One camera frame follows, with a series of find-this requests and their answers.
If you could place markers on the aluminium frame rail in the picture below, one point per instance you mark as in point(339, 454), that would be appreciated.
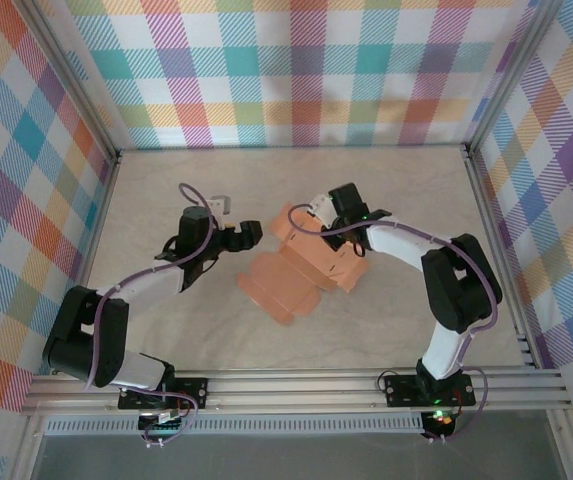
point(296, 390)

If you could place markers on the aluminium frame post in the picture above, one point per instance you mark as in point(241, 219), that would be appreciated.
point(73, 82)
point(511, 80)

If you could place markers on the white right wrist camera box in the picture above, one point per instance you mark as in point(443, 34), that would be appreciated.
point(322, 205)

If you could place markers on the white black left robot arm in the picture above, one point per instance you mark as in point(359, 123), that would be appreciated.
point(151, 285)

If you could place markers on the controller circuit board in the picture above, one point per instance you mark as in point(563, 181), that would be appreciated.
point(163, 420)
point(438, 419)

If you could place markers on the right controller circuit board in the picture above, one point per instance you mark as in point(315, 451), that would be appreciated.
point(438, 419)

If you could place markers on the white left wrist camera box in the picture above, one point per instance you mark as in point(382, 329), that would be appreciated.
point(218, 204)

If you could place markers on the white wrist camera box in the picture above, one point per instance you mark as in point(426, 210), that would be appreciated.
point(218, 204)
point(322, 205)

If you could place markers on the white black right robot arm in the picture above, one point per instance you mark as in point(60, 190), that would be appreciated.
point(401, 245)

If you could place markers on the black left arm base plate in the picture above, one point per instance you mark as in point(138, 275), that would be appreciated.
point(193, 392)

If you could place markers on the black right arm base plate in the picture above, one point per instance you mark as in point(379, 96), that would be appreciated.
point(401, 390)

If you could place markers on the aluminium side rail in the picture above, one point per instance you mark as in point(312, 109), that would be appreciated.
point(91, 255)
point(503, 255)

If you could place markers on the left controller circuit board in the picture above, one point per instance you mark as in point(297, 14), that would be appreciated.
point(163, 420)

